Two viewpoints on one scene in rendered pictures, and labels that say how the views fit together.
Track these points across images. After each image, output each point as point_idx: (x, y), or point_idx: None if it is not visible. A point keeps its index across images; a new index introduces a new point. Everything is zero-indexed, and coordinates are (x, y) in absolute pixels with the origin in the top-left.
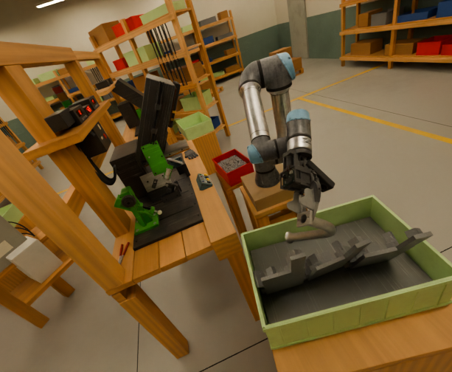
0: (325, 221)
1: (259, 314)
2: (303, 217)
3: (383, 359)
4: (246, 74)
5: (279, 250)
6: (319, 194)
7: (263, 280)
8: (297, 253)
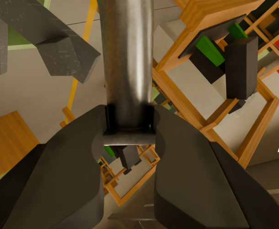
0: (150, 24)
1: (17, 48)
2: (113, 124)
3: None
4: None
5: None
6: (246, 181)
7: (6, 69)
8: (74, 62)
